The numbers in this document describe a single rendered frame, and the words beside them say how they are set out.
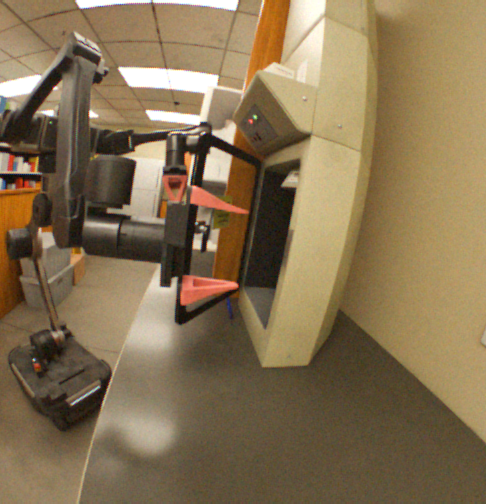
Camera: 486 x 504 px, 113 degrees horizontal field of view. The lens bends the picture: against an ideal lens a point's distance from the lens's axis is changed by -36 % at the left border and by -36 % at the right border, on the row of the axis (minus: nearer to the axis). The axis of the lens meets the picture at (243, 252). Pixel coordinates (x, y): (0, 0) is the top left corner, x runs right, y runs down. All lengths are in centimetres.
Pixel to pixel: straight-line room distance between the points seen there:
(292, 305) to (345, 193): 24
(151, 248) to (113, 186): 9
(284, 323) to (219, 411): 21
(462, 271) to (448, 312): 11
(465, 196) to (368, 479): 63
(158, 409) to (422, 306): 67
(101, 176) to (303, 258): 35
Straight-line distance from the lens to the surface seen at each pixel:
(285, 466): 40
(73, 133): 43
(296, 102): 46
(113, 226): 31
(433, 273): 73
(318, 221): 46
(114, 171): 31
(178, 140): 73
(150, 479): 37
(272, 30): 101
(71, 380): 152
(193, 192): 28
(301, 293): 48
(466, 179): 72
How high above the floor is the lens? 128
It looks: 12 degrees down
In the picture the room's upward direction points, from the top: 10 degrees clockwise
